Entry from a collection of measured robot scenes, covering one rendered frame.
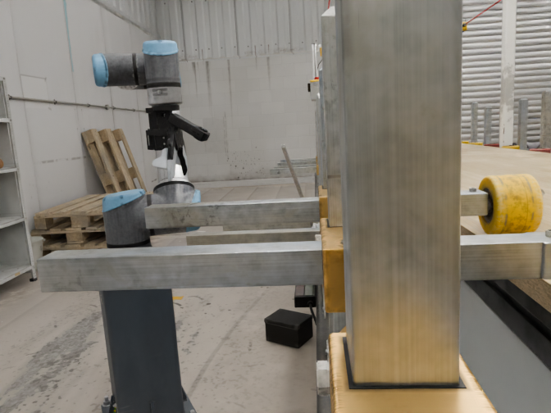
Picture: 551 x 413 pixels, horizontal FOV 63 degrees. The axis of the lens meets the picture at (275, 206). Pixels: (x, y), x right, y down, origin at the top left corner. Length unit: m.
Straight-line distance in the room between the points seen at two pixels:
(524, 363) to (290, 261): 0.34
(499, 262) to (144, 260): 0.29
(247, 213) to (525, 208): 0.36
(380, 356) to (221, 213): 0.49
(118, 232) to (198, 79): 7.53
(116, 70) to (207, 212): 0.81
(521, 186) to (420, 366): 0.50
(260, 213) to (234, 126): 8.26
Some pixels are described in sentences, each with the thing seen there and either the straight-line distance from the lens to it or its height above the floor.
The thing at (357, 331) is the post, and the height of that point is 0.99.
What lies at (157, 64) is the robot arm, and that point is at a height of 1.24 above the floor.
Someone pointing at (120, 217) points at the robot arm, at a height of 0.80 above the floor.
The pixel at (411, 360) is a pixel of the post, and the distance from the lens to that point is 0.16.
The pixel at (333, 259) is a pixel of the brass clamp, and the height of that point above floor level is 0.96.
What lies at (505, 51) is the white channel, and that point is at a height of 1.38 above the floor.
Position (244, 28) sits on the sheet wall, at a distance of 9.04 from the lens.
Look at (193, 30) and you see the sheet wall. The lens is 9.21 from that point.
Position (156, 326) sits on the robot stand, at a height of 0.40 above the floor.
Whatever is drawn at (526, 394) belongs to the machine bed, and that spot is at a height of 0.74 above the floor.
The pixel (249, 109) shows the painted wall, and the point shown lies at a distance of 8.83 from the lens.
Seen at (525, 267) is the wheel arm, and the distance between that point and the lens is 0.41.
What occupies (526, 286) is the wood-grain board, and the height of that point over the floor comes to 0.88.
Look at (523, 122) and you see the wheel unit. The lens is 2.79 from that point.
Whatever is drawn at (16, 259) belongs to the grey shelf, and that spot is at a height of 0.18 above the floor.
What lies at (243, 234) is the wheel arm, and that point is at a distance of 0.89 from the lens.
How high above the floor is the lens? 1.06
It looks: 10 degrees down
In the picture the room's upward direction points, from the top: 3 degrees counter-clockwise
